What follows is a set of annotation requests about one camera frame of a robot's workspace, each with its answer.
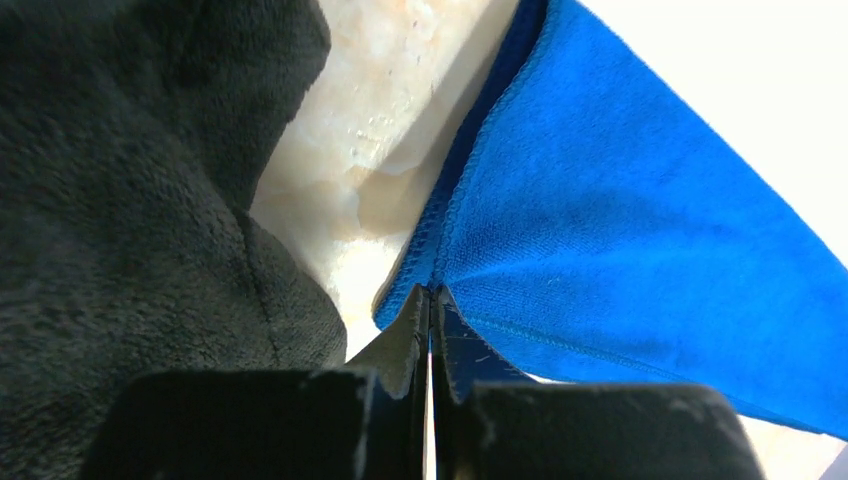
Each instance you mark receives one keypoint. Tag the black floral blanket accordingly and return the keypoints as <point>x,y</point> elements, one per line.
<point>133,136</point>

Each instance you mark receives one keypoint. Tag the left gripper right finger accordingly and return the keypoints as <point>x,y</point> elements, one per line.
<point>492,421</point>

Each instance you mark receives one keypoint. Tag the royal blue towel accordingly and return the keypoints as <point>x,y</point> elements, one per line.
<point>593,228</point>

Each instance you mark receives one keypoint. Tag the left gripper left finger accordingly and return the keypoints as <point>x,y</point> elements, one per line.
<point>364,420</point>

